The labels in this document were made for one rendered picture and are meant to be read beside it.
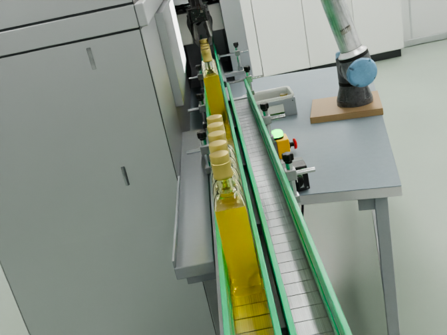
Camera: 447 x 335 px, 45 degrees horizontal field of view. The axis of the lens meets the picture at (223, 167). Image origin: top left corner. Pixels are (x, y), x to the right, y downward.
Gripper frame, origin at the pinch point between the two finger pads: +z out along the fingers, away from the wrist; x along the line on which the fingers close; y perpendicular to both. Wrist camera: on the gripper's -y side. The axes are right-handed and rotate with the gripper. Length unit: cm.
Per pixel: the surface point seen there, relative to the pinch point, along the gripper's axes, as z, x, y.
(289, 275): 29, 12, 125
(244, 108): 28.2, 10.7, 4.0
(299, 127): 41, 31, 3
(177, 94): 13.6, -12.7, 19.8
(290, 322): 20, 10, 149
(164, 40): -6.1, -12.7, 19.9
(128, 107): 4, -22, 67
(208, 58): 3.2, 1.2, 18.8
